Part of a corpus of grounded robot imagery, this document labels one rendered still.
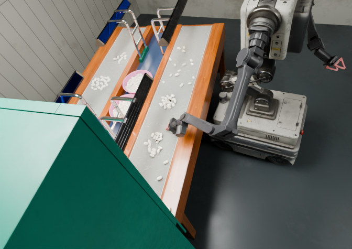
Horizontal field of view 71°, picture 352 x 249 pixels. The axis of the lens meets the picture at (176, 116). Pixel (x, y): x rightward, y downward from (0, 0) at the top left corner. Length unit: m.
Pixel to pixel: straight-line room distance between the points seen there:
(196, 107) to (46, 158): 1.38
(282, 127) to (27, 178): 1.78
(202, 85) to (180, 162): 0.66
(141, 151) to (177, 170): 0.32
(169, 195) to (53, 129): 1.04
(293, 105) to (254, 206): 0.88
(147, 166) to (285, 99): 1.24
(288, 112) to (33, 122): 1.83
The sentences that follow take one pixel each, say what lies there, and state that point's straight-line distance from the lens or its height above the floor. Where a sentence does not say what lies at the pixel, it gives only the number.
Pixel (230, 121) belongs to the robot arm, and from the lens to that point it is 1.14.
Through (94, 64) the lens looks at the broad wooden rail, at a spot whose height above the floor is 0.76.
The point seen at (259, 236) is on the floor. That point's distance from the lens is 2.20.
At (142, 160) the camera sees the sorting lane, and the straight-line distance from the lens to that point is 1.69.
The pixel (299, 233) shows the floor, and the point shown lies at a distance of 2.24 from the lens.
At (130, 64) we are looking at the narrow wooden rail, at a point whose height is 0.76.
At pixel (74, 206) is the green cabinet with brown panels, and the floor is 1.67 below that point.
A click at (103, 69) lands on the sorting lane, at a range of 2.47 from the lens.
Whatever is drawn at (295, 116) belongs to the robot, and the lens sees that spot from 2.11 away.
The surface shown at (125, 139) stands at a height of 1.07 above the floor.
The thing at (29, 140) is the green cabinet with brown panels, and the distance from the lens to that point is 0.60.
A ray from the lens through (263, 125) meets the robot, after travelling 2.03.
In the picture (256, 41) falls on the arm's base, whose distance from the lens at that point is 1.26.
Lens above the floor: 2.15
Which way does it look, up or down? 51 degrees down
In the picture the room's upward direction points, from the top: 20 degrees counter-clockwise
